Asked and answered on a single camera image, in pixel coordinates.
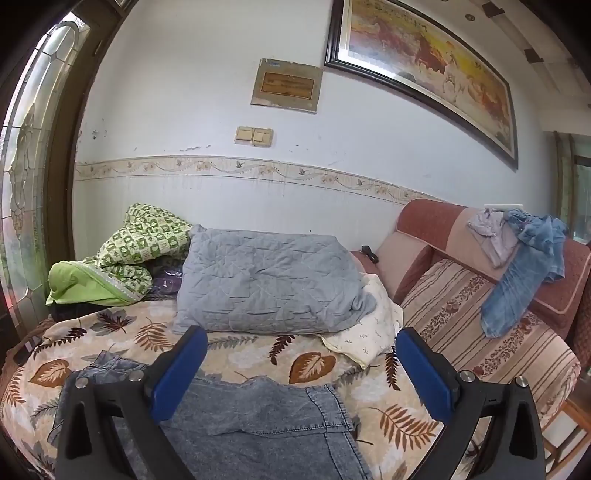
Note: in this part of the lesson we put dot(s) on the striped sofa seat cushion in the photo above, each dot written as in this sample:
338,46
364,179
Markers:
461,314

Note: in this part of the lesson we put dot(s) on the red and pink sofa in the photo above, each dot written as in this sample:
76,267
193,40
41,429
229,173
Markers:
429,221

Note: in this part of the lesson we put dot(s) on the wooden-framed stained glass window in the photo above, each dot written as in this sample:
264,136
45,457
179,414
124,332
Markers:
27,184

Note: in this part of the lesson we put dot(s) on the light blue jeans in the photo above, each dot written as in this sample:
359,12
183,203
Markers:
521,277

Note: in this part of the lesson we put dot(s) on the leaf-print blanket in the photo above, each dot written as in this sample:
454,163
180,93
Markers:
258,355

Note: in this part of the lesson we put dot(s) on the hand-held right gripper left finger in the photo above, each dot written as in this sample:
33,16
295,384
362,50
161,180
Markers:
181,374

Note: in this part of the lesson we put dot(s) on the wooden chair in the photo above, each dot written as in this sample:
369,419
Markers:
570,429

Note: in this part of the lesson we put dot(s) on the wall plaque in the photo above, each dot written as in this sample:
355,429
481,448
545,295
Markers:
286,85

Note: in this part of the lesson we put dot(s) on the grey denim pants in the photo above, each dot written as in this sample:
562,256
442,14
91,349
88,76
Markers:
258,429

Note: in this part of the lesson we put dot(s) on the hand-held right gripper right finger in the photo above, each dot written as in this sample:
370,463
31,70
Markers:
427,378

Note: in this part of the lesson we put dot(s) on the grey quilted pillow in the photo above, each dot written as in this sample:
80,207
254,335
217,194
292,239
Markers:
268,281

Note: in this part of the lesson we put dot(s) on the purple plastic bag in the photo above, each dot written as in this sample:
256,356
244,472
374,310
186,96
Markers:
167,279

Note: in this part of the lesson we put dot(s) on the white floral cloth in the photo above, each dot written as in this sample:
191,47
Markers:
369,327

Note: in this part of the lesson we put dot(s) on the framed painting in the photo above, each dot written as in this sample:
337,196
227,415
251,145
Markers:
415,46

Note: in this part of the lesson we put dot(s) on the small black object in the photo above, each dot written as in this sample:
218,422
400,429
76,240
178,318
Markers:
368,253

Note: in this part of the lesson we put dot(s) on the green patterned quilt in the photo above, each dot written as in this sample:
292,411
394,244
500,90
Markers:
134,244

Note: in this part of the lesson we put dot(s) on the lilac garment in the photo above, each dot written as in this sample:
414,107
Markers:
496,235

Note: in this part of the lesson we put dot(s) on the beige light switch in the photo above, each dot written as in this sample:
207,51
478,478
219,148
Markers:
254,135

